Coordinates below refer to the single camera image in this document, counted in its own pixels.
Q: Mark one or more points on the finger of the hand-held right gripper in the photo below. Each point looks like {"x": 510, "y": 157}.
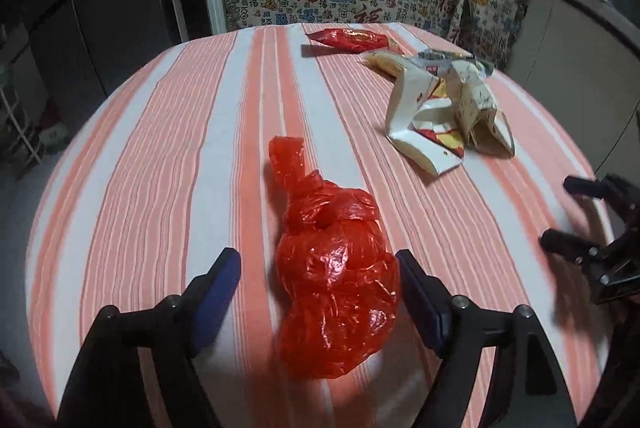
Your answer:
{"x": 585, "y": 186}
{"x": 567, "y": 244}

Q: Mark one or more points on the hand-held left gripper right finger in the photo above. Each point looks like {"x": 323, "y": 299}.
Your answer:
{"x": 422, "y": 308}

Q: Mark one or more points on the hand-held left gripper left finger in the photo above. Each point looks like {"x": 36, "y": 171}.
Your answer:
{"x": 215, "y": 308}

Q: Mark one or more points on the red plastic bag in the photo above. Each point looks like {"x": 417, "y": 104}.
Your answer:
{"x": 330, "y": 268}

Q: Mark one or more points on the white snack wrapper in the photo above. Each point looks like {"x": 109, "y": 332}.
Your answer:
{"x": 480, "y": 117}

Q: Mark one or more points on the white printed carton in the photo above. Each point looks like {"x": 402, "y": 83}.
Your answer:
{"x": 420, "y": 147}

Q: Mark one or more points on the pale yellow snack packet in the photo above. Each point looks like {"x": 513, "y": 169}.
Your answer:
{"x": 387, "y": 61}

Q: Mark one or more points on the long red snack packet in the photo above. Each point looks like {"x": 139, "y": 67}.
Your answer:
{"x": 350, "y": 40}

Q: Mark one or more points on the kitchen counter with cabinets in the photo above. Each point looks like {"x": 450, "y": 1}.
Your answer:
{"x": 565, "y": 57}

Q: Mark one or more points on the striped orange white tablecloth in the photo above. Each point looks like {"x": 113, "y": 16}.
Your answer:
{"x": 175, "y": 157}

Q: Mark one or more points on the dark grey refrigerator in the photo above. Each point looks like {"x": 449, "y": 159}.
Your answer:
{"x": 100, "y": 7}

